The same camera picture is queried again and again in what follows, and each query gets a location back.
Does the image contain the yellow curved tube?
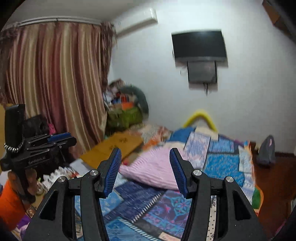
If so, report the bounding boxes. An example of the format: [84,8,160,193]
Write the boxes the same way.
[183,109,218,132]

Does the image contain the striped brown pink curtain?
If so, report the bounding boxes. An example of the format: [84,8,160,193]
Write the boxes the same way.
[1,22,114,158]

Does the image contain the brown wooden wardrobe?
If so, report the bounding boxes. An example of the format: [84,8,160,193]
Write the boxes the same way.
[262,0,295,42]

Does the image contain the pink white striped pants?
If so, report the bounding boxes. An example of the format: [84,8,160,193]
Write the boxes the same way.
[119,146,178,190]

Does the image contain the blue patchwork bed quilt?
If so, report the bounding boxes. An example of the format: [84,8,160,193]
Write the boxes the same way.
[98,125,266,240]

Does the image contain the grey green plush pillow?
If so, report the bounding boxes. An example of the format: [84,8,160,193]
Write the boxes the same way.
[119,85,149,115]

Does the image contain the black wall television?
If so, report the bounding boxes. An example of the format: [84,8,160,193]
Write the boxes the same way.
[171,30,227,62]

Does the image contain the wooden lap desk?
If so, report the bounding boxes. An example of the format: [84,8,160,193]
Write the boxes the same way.
[80,133,143,169]

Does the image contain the small wall monitor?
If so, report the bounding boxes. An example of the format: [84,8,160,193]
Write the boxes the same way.
[187,61,217,84]

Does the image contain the green storage box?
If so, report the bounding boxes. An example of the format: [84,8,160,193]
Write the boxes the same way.
[107,107,143,129]

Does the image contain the white air conditioner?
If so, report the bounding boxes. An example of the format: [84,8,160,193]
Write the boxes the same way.
[114,8,158,37]

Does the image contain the grey backpack on floor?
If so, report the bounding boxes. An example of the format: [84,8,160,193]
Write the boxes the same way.
[256,135,276,166]

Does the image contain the orange bucket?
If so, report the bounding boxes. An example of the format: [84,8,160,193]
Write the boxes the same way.
[0,181,31,231]

